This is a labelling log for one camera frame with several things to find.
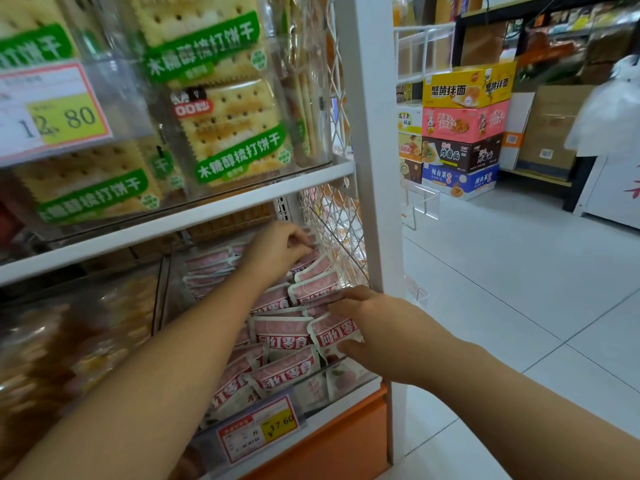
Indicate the pink noodle carton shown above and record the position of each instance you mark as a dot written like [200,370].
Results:
[465,122]

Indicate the person's left forearm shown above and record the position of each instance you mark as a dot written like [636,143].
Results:
[150,384]

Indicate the pile of pink packets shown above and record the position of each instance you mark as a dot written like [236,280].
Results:
[280,339]

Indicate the person's right thumb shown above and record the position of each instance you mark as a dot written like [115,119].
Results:
[352,352]

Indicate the small red yellow price tag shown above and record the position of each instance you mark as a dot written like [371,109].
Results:
[257,428]

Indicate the person's left fingers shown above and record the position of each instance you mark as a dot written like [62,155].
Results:
[300,239]

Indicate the clear acrylic cracker bin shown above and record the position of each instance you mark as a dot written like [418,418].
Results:
[305,94]

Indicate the person's right forearm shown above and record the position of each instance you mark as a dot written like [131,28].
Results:
[525,409]

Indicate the pile of green-label cracker packets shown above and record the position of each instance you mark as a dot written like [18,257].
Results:
[220,124]

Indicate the yellow noodle carton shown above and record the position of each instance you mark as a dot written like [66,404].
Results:
[467,84]

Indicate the bin of brown snacks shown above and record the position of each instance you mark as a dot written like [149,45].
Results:
[65,354]

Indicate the white plastic bag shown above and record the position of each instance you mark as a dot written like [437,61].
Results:
[607,109]

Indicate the pink meat snack packet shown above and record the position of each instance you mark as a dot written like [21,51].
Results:
[306,262]
[332,332]

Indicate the blue noodle carton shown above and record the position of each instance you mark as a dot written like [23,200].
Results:
[460,182]

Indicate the orange shelf base panel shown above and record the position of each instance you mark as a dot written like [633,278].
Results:
[330,444]

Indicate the black noodle carton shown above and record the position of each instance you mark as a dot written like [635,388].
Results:
[462,153]

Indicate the brown cardboard box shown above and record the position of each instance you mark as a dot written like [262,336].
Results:
[555,129]

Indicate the person's right hand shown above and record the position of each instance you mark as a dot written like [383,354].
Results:
[400,339]

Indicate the white shelf board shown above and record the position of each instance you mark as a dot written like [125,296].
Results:
[165,222]

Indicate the black shelf unit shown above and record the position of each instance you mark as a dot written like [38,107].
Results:
[550,54]

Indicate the large red yellow price tag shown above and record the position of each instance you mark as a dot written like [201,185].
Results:
[55,112]

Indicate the clear acrylic holder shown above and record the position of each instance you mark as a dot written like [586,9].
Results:
[420,202]

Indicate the white cabinet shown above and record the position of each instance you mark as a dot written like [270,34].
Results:
[612,189]

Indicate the clear acrylic snack bin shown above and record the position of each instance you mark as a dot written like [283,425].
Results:
[320,394]

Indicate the stack of small noodle cartons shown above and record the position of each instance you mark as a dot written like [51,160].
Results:
[410,139]

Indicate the person's left hand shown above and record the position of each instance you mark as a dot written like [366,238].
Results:
[270,252]

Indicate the white shelf upright post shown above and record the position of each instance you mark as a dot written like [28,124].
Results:
[372,144]

